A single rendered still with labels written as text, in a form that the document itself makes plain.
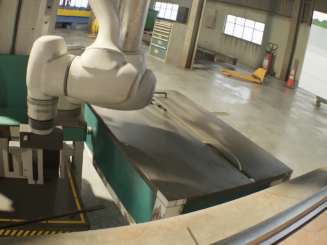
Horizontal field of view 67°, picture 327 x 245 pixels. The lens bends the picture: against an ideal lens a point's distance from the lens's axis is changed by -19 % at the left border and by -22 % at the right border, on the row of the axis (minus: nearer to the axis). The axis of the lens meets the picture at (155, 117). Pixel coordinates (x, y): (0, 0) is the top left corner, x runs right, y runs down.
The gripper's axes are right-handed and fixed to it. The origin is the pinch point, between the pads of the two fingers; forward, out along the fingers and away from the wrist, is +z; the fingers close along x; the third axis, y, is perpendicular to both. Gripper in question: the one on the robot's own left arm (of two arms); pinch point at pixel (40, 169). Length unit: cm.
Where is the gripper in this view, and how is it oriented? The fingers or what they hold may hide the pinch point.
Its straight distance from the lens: 86.2
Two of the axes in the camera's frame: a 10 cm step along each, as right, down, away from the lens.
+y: 3.7, 3.9, -8.4
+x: 9.1, 0.4, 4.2
